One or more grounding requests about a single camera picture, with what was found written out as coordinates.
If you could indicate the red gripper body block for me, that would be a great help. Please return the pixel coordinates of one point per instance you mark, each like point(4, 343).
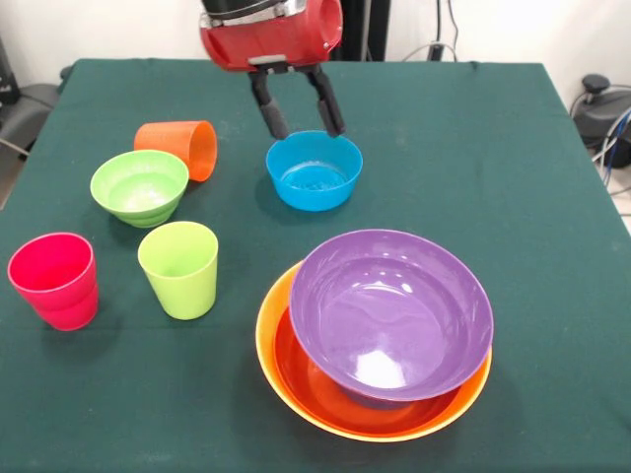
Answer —
point(276, 42)

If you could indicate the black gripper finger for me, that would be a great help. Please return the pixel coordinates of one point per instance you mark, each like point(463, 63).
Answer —
point(270, 108)
point(329, 106)

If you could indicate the blue plastic bowl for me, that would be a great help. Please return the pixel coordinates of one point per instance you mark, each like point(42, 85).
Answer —
point(315, 187)

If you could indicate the orange-red plastic cup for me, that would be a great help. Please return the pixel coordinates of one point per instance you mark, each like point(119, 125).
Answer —
point(167, 140)

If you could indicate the orange plastic bowl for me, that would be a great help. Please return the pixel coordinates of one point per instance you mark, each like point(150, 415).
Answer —
point(268, 325)

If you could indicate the purple plastic bowl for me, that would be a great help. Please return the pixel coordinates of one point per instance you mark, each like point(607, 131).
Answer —
point(394, 315)

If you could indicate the red-orange plastic bowl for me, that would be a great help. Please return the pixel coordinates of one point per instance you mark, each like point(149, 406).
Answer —
point(305, 374)

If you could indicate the crimson pink plastic cup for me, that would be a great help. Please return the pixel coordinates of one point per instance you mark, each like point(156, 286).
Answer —
point(54, 286)

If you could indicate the green plastic bowl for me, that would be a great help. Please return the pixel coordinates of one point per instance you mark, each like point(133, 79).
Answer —
point(140, 189)

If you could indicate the green plastic cup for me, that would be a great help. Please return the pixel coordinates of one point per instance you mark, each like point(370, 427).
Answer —
point(180, 283)

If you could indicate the dark green tablecloth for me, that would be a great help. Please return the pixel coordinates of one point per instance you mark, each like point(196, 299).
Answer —
point(148, 394)

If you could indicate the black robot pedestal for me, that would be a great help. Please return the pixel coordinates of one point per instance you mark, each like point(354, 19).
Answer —
point(365, 29)

